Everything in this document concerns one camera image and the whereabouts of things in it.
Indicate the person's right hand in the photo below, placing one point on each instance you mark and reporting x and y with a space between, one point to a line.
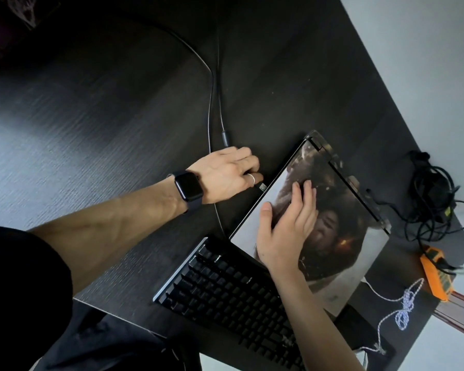
286 239

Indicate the person's left hand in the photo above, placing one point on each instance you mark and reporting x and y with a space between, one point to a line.
224 177

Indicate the laptop with printed portrait skin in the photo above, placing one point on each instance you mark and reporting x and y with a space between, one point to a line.
352 266

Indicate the black keyboard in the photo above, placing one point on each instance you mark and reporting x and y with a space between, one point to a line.
224 293

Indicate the dark green patterned mouse pad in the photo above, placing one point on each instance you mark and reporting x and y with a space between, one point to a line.
363 328

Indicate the person's right forearm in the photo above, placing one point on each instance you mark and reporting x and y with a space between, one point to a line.
313 324

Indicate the person's left forearm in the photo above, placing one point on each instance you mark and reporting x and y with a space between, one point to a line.
112 227

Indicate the dark wooden desk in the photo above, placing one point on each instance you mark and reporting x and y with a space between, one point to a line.
81 112

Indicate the black smartwatch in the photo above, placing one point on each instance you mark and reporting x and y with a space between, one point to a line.
187 187

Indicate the orange power strip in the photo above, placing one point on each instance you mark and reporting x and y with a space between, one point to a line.
435 274

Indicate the black shirt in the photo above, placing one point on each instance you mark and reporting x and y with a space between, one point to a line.
23 297

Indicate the cream and purple curtain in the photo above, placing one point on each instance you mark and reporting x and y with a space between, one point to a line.
4 27

